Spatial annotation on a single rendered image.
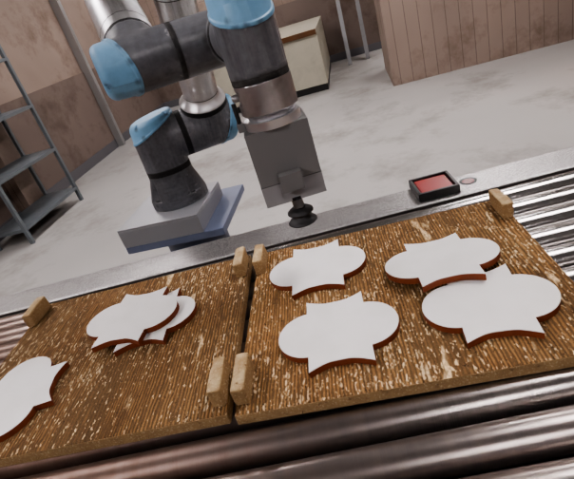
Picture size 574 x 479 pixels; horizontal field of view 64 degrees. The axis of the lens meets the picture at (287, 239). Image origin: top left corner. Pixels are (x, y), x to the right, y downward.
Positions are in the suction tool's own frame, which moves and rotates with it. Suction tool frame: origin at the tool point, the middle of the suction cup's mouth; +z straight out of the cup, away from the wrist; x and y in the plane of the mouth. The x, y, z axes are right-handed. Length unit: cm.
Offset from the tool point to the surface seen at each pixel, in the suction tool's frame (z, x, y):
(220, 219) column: 16, 47, -20
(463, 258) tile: 7.2, -10.4, 18.7
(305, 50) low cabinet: 47, 580, 68
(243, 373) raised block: 6.4, -20.6, -11.5
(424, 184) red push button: 9.7, 19.6, 24.2
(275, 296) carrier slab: 9.0, -3.5, -7.3
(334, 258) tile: 8.0, 0.2, 3.0
